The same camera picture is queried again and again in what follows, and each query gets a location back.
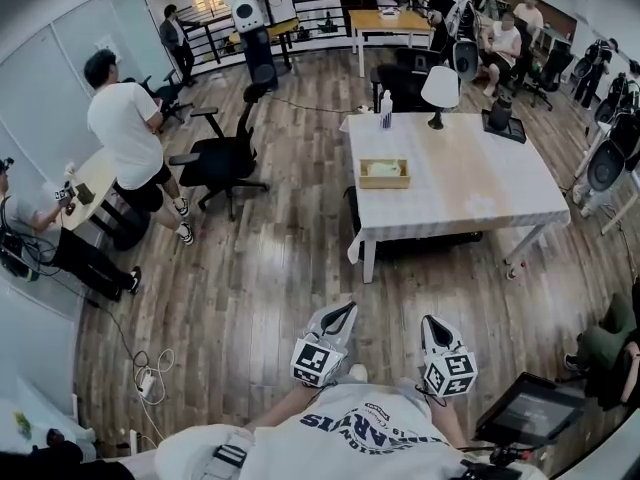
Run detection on black tray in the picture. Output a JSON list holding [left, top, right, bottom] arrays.
[[481, 109, 528, 145]]

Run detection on person's left forearm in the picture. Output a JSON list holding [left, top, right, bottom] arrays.
[[243, 381, 321, 432]]

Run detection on black monitor screen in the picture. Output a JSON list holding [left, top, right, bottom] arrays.
[[471, 371, 587, 450]]

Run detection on white cable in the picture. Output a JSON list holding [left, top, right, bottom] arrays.
[[132, 347, 176, 407]]

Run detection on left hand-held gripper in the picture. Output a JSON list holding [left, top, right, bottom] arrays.
[[291, 301, 359, 388]]

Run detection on yellow table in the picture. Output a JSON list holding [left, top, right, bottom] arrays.
[[227, 16, 301, 72]]

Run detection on round wooden table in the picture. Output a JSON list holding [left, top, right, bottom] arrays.
[[60, 149, 120, 233]]

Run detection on table with white cloth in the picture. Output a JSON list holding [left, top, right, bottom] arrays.
[[339, 111, 572, 285]]

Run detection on black chest buckle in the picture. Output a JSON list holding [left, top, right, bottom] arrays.
[[213, 444, 247, 468]]

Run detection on wooden tissue holder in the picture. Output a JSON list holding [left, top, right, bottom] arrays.
[[359, 157, 412, 191]]

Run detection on person's right forearm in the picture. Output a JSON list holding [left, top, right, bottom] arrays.
[[426, 391, 475, 448]]

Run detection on black metal railing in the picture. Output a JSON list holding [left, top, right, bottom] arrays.
[[174, 0, 436, 67]]

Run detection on white spray bottle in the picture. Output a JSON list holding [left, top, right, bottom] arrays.
[[379, 89, 394, 131]]

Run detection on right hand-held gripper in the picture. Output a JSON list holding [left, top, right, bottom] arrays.
[[420, 314, 479, 399]]

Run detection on white shade table lamp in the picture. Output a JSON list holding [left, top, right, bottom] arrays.
[[421, 65, 461, 131]]

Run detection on black office chair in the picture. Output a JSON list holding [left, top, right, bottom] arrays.
[[523, 49, 575, 113], [168, 82, 272, 222], [369, 46, 442, 115], [123, 69, 195, 130]]

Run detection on dark blue pedestal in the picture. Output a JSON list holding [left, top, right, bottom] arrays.
[[241, 28, 280, 90]]

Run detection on wooden table white legs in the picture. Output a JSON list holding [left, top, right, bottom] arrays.
[[347, 8, 437, 65]]

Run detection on black jar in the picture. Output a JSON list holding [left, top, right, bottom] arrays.
[[490, 94, 514, 130]]

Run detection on white shell backpack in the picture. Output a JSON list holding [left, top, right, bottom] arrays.
[[451, 37, 482, 83], [585, 136, 628, 195]]

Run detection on person's white printed shirt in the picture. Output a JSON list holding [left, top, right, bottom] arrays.
[[154, 381, 501, 480]]

